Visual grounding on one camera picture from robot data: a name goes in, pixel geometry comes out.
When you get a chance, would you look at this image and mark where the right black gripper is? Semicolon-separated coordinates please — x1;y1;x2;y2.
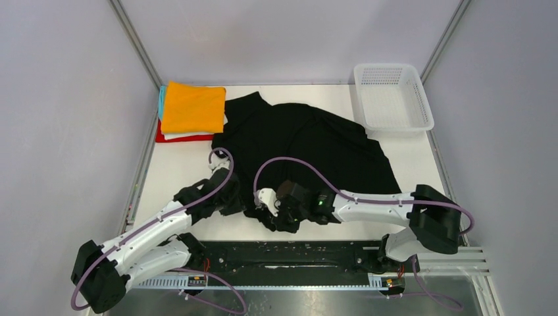
268;198;309;234

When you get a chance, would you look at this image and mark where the black t shirt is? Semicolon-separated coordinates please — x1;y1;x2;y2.
211;92;401;233

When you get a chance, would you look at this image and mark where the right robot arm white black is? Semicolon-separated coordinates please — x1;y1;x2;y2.
256;180;461;271

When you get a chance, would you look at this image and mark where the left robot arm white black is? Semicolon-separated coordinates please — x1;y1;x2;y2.
70;165;241;313

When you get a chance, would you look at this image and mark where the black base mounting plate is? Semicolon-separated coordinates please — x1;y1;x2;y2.
186;240;419;286

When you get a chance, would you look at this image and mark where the folded white t shirt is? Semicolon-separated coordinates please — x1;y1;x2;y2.
164;132;214;136

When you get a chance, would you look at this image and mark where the folded red t shirt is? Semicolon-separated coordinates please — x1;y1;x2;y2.
155;120;214;144

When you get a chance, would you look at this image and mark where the folded orange t shirt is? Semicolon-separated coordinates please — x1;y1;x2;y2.
161;81;226;134

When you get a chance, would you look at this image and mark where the folded cyan t shirt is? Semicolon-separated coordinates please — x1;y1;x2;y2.
157;85;167;121

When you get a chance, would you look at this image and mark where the white plastic basket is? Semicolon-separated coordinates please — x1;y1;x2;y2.
353;63;434;135

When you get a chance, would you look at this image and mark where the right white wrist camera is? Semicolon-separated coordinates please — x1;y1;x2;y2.
255;188;279;217

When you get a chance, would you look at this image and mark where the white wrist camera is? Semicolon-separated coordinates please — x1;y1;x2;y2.
209;159;230;172
255;188;279;217

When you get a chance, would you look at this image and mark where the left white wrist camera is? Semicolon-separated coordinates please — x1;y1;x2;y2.
209;159;230;172

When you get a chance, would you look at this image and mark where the white slotted cable duct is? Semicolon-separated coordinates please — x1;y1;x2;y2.
133;274;388;291

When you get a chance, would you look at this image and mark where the aluminium frame rail left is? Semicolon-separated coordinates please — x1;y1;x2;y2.
108;0;163;89

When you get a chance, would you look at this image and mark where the aluminium frame rail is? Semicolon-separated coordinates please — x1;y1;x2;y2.
420;0;472;85
108;0;163;89

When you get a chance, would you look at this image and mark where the aluminium frame rail right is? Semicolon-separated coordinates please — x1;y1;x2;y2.
420;0;472;85

